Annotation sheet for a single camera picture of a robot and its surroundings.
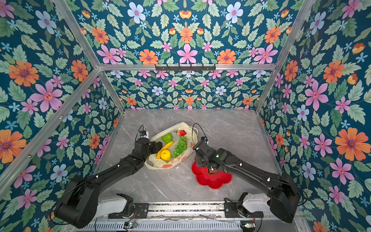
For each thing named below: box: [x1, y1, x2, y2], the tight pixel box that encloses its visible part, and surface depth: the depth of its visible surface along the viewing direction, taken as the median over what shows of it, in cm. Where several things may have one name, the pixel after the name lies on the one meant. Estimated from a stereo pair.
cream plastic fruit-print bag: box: [144, 122, 199, 170], surface depth 94 cm
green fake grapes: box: [171, 135, 187, 159], surface depth 95 cm
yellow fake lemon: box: [160, 148, 172, 162], surface depth 91 cm
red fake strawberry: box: [176, 129, 187, 137], surface depth 103 cm
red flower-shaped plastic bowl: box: [191, 156, 233, 190], surface depth 85 cm
